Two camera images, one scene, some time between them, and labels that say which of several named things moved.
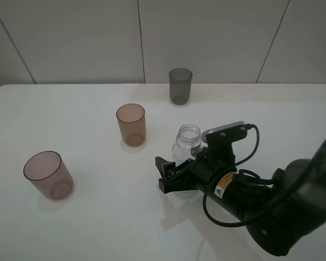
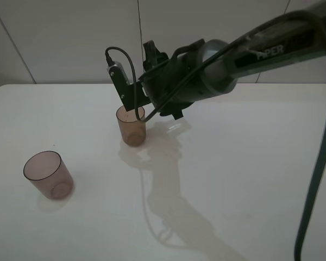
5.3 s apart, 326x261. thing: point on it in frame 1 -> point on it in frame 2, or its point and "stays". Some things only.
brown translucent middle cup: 132,120 stays
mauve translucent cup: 46,169 stays
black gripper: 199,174 -> 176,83
